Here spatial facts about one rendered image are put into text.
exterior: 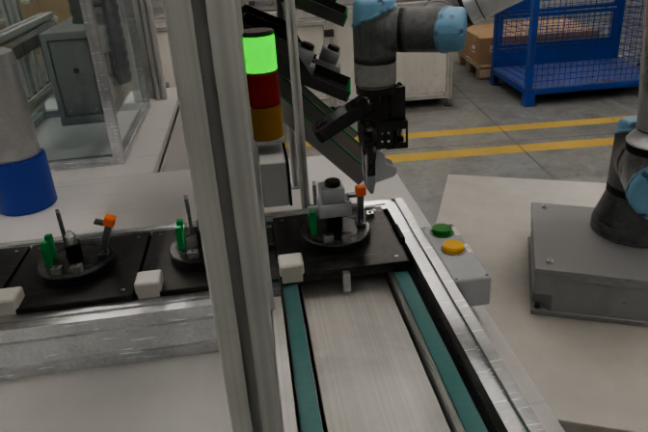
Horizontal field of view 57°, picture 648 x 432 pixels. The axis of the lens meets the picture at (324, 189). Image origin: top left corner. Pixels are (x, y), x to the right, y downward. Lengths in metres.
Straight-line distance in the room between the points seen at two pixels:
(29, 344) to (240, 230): 0.88
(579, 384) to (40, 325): 0.88
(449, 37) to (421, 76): 4.27
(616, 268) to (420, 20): 0.56
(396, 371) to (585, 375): 0.31
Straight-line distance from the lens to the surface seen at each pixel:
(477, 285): 1.11
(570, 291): 1.18
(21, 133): 1.78
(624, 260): 1.22
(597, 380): 1.09
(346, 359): 0.99
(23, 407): 1.14
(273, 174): 0.86
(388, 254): 1.14
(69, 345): 1.14
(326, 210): 1.15
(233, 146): 0.28
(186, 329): 1.10
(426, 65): 5.29
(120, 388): 1.11
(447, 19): 1.03
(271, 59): 0.86
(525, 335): 1.15
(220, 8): 0.27
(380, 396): 0.92
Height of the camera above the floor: 1.55
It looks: 24 degrees down
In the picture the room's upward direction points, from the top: 4 degrees counter-clockwise
